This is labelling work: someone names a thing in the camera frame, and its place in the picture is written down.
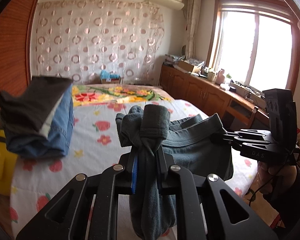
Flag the grey-blue knit pants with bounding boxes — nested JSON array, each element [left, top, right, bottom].
[[115, 103, 235, 240]]

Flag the pink figurine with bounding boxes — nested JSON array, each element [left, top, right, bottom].
[[215, 69, 225, 85]]

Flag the black cable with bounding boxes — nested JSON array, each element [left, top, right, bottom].
[[247, 177, 276, 208]]

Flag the pink circle pattern curtain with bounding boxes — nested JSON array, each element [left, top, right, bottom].
[[32, 0, 165, 84]]

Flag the window with wooden frame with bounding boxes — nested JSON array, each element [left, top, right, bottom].
[[207, 0, 300, 92]]

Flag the wooden chair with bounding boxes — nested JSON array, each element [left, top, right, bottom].
[[222, 99, 259, 128]]

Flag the white floral bed sheet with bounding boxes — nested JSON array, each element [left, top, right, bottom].
[[10, 100, 257, 239]]

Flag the blue item on headboard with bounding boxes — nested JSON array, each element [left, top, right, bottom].
[[100, 69, 121, 84]]

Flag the person's right hand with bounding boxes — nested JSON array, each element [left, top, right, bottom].
[[257, 162, 297, 194]]

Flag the brown wooden wardrobe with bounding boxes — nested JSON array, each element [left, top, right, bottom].
[[0, 0, 38, 96]]

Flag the white cup on cabinet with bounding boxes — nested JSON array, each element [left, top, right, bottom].
[[207, 70, 216, 82]]

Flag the wooden sideboard cabinet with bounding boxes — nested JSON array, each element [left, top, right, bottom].
[[159, 64, 269, 131]]

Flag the pink floral blanket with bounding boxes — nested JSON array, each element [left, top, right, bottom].
[[72, 84, 173, 107]]

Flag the cardboard box on cabinet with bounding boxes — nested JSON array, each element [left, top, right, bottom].
[[178, 61, 204, 74]]

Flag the yellow plush toy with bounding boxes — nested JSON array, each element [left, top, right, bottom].
[[0, 129, 18, 196]]

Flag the folded blue denim jeans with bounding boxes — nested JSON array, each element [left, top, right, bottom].
[[5, 86, 74, 159]]

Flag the folded black garment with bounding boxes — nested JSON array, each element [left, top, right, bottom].
[[0, 76, 72, 138]]

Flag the beige side window curtain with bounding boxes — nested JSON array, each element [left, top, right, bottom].
[[186, 0, 201, 59]]

